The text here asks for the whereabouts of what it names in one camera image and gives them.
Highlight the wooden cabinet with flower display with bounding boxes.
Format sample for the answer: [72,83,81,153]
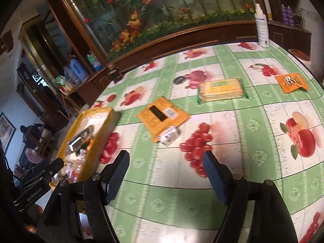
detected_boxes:
[18,0,311,115]

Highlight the purple bottles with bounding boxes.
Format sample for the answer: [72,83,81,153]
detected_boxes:
[281,4,294,27]

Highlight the white patterned snack packet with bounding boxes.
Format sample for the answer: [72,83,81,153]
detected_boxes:
[158,126,180,146]

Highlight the yellow cardboard tray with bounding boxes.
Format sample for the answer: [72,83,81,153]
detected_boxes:
[50,108,120,189]

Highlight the blue thermos jug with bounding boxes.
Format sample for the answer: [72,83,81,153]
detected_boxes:
[70,58,90,82]

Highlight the green white bag on shelf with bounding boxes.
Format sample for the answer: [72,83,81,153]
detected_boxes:
[55,75,66,86]

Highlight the white spray bottle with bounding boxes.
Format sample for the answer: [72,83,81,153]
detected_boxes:
[254,3,270,48]

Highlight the yellow biscuit pack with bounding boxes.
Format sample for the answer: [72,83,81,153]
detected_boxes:
[137,97,191,143]

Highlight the white stool red top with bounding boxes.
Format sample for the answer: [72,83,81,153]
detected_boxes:
[288,49,311,69]

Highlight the green fruit-print tablecloth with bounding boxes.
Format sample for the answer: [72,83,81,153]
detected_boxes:
[93,42,323,242]

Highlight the grey thermos jug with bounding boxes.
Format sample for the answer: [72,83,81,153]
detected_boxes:
[64,66,75,85]

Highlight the green-ended cracker pack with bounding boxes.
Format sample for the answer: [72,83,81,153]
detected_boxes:
[197,78,249,104]

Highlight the silver foil snack bag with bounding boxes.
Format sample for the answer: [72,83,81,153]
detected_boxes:
[67,125,94,153]

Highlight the blue green packet on shelf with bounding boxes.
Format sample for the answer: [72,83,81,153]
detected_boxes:
[87,51,103,72]

